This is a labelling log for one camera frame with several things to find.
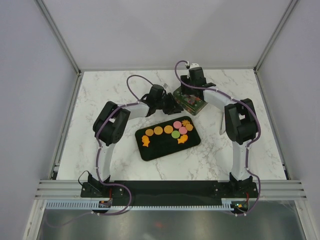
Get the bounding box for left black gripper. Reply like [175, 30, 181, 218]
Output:
[155, 93, 183, 116]

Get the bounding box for gold square tin lid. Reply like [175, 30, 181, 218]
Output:
[173, 87, 207, 108]

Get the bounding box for metal tongs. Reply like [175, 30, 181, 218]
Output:
[219, 112, 226, 136]

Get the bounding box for square cookie tin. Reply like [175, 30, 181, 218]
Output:
[182, 103, 207, 116]

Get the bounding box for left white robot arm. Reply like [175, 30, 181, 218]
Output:
[80, 84, 183, 198]

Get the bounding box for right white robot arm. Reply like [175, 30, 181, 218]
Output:
[178, 63, 261, 198]

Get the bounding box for pink round cookie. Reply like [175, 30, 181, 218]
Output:
[178, 126, 188, 135]
[173, 121, 182, 129]

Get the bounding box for orange flower cookie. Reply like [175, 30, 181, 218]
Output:
[181, 119, 190, 127]

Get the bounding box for orange round cookie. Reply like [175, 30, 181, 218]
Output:
[163, 125, 174, 134]
[153, 126, 163, 135]
[145, 129, 154, 137]

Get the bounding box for orange owl cookie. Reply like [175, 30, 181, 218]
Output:
[185, 123, 194, 132]

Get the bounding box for green round cookie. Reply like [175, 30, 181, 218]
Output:
[171, 130, 181, 139]

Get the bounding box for orange fish cookie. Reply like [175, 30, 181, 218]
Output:
[177, 134, 188, 144]
[141, 135, 150, 147]

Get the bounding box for black rectangular tray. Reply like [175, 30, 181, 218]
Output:
[134, 116, 201, 162]

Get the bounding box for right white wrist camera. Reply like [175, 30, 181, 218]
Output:
[185, 62, 202, 72]

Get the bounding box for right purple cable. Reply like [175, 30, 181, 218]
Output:
[174, 60, 263, 218]

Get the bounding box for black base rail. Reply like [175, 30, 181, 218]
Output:
[80, 179, 258, 207]

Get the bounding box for white slotted cable duct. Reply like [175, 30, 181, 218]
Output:
[45, 200, 234, 211]

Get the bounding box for right aluminium frame post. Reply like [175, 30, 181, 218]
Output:
[253, 0, 300, 75]

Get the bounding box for aluminium frame post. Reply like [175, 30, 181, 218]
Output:
[253, 0, 300, 75]
[34, 0, 82, 76]

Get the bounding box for left aluminium frame post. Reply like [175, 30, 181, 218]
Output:
[34, 0, 82, 76]

